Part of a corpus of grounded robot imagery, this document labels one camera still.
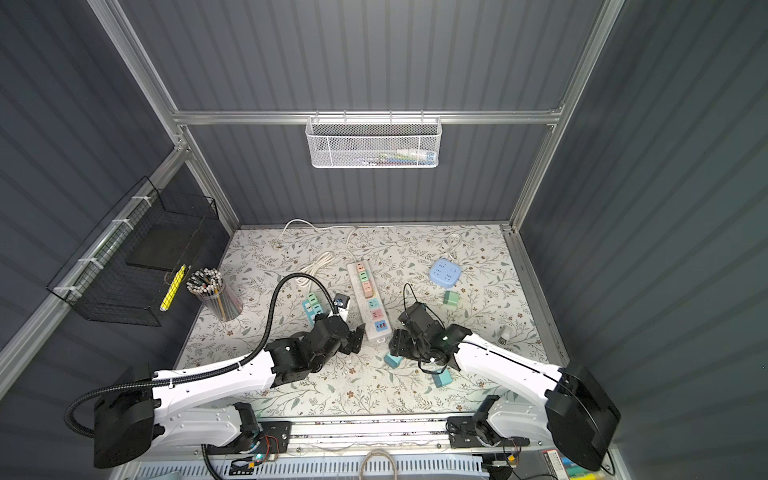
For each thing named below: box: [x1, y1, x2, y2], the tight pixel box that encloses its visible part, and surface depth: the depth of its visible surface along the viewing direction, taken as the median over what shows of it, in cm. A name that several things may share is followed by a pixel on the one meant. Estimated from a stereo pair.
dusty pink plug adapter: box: [362, 281, 373, 298], surface depth 96 cm
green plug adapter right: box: [443, 290, 461, 306], surface depth 100 cm
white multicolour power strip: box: [347, 260, 393, 343], surface depth 96 cm
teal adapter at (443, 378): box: [432, 367, 453, 388], surface depth 82 cm
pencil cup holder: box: [186, 267, 244, 322], surface depth 86 cm
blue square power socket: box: [429, 258, 462, 288], surface depth 104 cm
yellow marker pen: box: [159, 264, 186, 312], surface depth 71 cm
